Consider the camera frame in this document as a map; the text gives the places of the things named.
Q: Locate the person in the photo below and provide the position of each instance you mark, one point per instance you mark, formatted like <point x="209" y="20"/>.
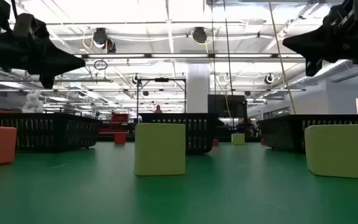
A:
<point x="158" y="109"/>

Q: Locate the black plastic slotted basket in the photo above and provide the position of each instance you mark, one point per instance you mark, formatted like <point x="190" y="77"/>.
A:
<point x="200" y="133"/>
<point x="284" y="133"/>
<point x="57" y="133"/>

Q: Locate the yellow-green foam block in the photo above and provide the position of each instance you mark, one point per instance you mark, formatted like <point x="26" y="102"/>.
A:
<point x="159" y="149"/>
<point x="342" y="152"/>
<point x="238" y="139"/>

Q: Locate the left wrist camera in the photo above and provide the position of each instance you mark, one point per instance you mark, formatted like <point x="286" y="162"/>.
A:
<point x="25" y="25"/>

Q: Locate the grey corrugated ceiling duct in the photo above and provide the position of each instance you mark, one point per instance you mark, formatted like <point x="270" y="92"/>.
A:
<point x="325" y="74"/>

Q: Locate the black monitor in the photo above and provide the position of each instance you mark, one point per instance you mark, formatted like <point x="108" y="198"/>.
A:
<point x="227" y="105"/>

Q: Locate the white sculpture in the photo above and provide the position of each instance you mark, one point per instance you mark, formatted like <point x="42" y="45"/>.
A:
<point x="33" y="104"/>

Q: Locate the red tool cart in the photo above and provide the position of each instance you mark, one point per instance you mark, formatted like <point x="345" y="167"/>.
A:
<point x="120" y="119"/>

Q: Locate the green table mat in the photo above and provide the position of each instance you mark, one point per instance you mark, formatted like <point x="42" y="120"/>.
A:
<point x="197" y="199"/>

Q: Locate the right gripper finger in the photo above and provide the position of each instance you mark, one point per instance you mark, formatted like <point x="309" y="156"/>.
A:
<point x="309" y="39"/>
<point x="311" y="51"/>

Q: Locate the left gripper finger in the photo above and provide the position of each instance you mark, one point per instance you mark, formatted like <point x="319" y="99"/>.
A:
<point x="61" y="59"/>
<point x="61" y="69"/>

